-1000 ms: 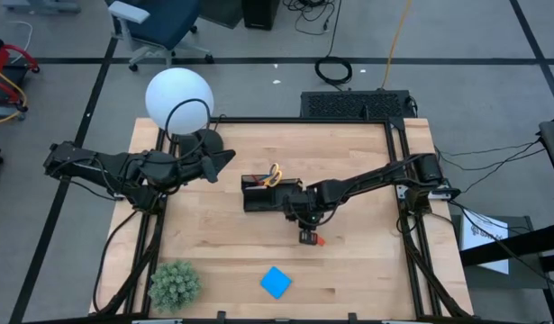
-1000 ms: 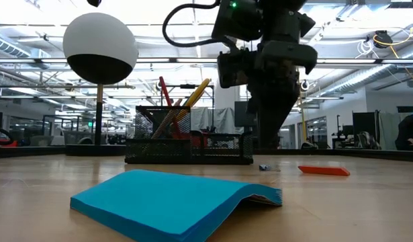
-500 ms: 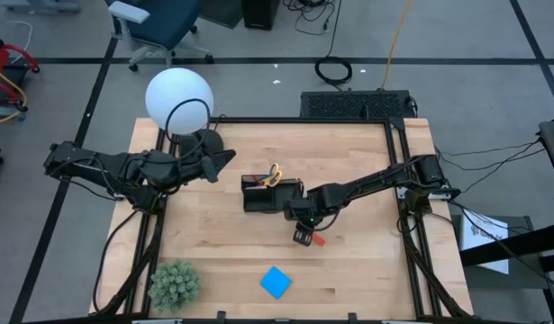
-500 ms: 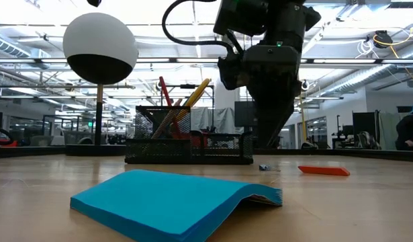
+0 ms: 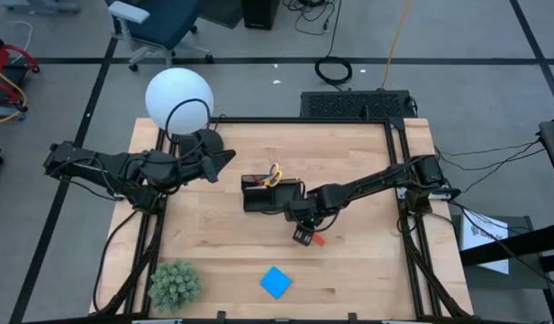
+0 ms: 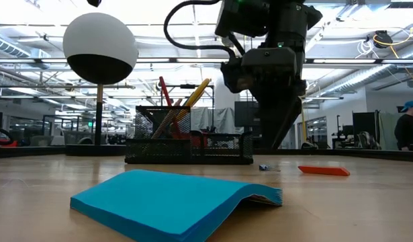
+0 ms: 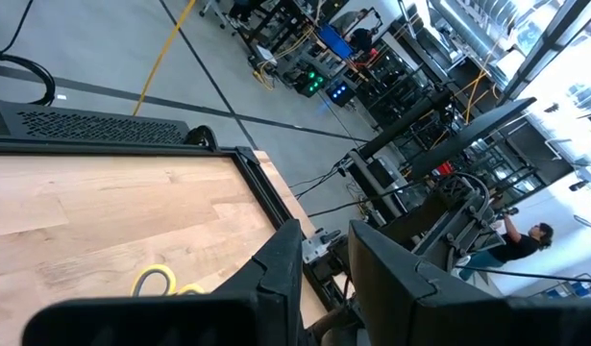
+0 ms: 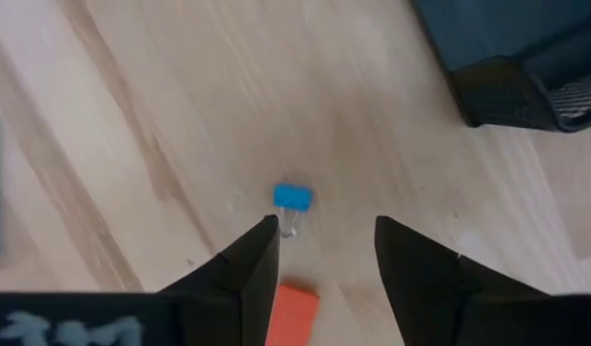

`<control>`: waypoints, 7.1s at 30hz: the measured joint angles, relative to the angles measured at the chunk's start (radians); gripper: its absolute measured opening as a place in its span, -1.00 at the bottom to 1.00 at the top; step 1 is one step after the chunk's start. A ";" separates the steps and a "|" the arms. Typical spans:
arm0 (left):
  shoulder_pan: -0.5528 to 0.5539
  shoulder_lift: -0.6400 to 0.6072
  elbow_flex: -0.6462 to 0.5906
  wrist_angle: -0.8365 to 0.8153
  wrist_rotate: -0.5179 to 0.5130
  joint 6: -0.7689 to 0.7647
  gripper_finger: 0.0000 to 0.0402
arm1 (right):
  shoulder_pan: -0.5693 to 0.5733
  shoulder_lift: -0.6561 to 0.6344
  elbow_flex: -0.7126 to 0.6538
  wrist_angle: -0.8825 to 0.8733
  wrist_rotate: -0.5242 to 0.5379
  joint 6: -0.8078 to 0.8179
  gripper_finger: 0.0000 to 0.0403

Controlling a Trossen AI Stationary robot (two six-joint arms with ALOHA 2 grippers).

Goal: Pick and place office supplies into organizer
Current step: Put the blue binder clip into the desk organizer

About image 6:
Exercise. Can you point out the blue sticky note pad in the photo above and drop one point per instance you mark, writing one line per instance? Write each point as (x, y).
(159, 201)

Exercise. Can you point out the blue binder clip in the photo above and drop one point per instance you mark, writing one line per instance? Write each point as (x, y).
(264, 167)

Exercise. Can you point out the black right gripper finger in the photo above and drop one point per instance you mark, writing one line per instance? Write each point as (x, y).
(293, 112)
(271, 124)

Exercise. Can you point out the person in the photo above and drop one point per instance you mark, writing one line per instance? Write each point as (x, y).
(407, 131)

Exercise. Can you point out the black mesh desk organizer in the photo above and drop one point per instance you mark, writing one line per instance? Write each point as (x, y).
(159, 151)

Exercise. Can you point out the natural wood pencil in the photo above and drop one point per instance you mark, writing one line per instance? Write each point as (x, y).
(166, 121)

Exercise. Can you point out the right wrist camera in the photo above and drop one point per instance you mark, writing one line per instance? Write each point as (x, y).
(241, 20)

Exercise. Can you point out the grey draped cloth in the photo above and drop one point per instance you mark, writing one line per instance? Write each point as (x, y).
(213, 119)

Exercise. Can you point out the white globe lamp black base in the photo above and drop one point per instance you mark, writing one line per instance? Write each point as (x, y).
(98, 43)

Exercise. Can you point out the black monitor screen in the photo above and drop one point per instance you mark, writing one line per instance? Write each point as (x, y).
(244, 114)

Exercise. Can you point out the orange eraser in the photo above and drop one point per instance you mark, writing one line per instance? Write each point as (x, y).
(323, 170)

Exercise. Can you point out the black table frame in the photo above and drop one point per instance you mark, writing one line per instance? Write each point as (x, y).
(360, 154)

